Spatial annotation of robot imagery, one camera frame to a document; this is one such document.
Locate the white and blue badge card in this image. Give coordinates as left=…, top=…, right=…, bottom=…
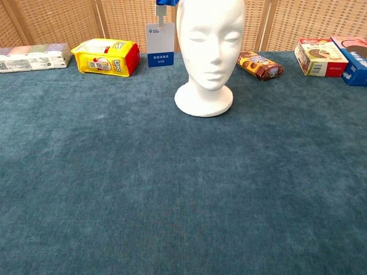
left=146, top=5, right=175, bottom=68

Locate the white foam mannequin head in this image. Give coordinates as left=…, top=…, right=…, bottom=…
left=174, top=0, right=246, bottom=117

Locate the dark blue table cloth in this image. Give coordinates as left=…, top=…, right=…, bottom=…
left=0, top=51, right=367, bottom=275

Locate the brown chocolate cookie pack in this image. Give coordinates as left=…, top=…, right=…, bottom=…
left=236, top=51, right=284, bottom=82

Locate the yellow red biscuit bag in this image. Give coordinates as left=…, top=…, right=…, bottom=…
left=71, top=38, right=141, bottom=78

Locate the white red wafer box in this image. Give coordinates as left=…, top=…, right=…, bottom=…
left=294, top=38, right=349, bottom=77

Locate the multicolour tissue pack row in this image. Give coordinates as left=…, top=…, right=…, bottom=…
left=0, top=42, right=72, bottom=74

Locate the woven bamboo folding screen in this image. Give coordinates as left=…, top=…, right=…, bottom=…
left=0, top=0, right=367, bottom=54

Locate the pink blue sandwich cookie box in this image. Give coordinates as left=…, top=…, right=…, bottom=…
left=330, top=36, right=367, bottom=87

